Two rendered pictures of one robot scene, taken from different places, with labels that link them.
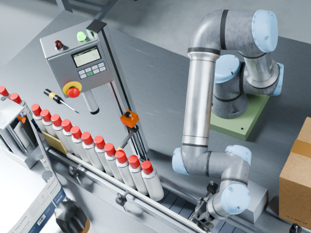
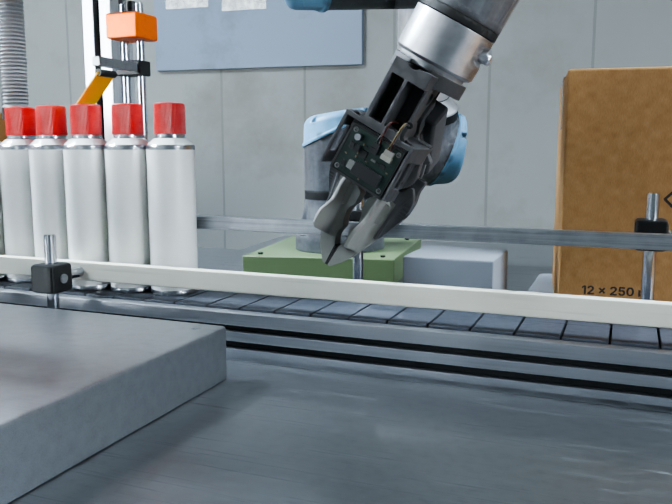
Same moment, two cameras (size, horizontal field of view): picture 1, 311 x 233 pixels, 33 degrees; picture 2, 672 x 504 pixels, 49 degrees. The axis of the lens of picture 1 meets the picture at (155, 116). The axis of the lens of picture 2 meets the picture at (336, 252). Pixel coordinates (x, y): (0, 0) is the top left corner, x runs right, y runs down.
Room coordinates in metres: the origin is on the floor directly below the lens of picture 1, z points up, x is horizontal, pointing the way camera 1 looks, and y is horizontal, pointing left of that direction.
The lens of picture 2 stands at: (0.18, 0.27, 1.04)
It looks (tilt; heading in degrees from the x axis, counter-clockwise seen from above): 8 degrees down; 333
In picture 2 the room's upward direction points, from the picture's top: straight up
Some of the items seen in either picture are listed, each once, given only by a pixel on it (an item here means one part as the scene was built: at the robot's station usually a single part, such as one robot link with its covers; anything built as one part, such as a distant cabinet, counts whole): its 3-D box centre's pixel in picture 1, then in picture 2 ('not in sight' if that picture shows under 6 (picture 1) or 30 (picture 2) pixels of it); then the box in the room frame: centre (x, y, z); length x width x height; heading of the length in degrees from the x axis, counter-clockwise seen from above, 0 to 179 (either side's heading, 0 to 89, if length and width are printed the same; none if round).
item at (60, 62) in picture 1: (78, 60); not in sight; (1.21, 0.18, 1.38); 0.17 x 0.10 x 0.19; 96
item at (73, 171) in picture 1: (77, 171); not in sight; (1.15, 0.34, 0.89); 0.06 x 0.03 x 0.12; 131
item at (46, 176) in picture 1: (56, 188); not in sight; (1.05, 0.41, 0.97); 0.05 x 0.05 x 0.19
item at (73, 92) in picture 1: (73, 91); not in sight; (1.14, 0.22, 1.33); 0.04 x 0.03 x 0.04; 96
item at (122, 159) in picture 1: (126, 169); (89, 197); (1.04, 0.15, 0.98); 0.05 x 0.05 x 0.20
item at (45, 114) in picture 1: (53, 128); not in sight; (1.31, 0.38, 0.98); 0.05 x 0.05 x 0.20
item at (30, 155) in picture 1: (16, 131); not in sight; (1.33, 0.52, 1.01); 0.14 x 0.13 x 0.26; 41
